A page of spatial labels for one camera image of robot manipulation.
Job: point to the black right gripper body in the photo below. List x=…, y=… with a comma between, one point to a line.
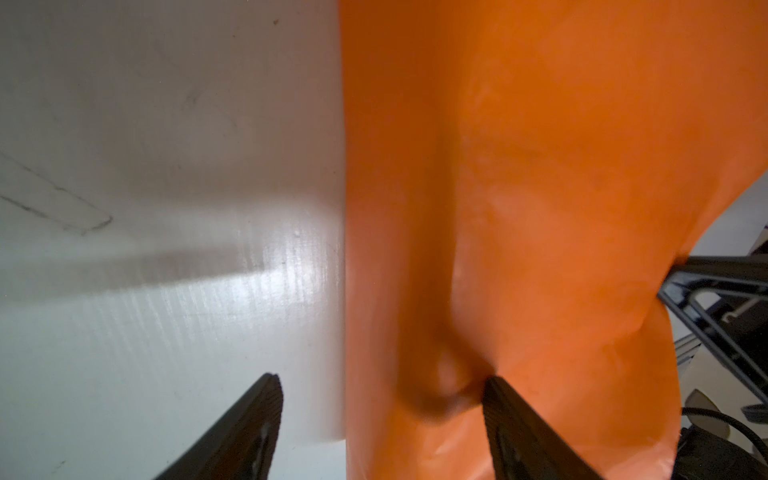
x=722, y=364

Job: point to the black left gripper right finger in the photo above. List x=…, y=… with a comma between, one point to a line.
x=522, y=444

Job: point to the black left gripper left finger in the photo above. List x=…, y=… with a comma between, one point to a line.
x=242, y=443

